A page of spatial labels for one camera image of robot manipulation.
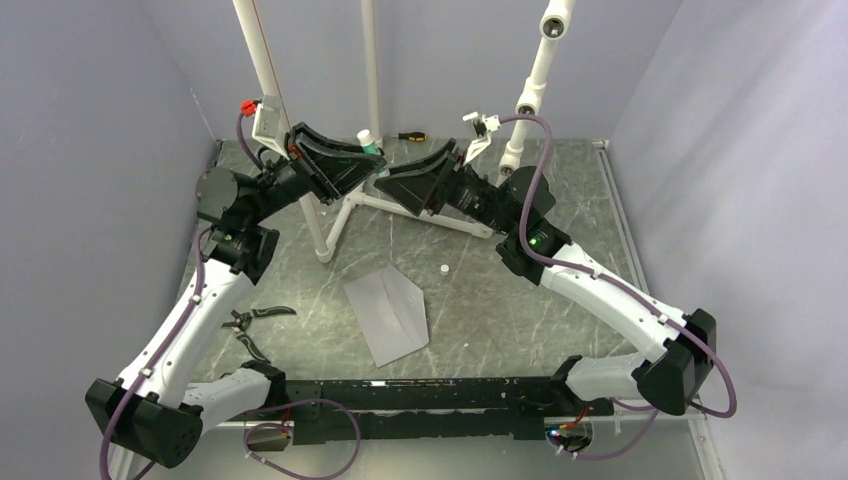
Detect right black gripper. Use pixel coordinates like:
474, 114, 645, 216
374, 139, 516, 236

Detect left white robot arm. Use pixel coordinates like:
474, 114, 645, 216
85, 123, 386, 468

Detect black handled pliers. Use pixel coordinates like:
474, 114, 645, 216
221, 304, 298, 364

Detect yellow black screwdriver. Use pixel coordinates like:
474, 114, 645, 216
397, 131, 427, 142

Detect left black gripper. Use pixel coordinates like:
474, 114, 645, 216
246, 122, 386, 226

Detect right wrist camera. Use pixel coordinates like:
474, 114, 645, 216
462, 112, 501, 166

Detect white PVC pipe frame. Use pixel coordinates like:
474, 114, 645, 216
233, 1, 574, 263

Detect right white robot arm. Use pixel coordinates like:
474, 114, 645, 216
375, 141, 717, 415

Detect white green glue stick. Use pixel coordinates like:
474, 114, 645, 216
356, 129, 389, 178

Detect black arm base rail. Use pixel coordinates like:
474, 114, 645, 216
236, 376, 613, 446

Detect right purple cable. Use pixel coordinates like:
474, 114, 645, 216
496, 113, 738, 464

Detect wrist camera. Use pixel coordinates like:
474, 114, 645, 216
462, 112, 501, 166
240, 95, 289, 157

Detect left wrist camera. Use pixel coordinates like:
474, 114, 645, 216
240, 95, 289, 157

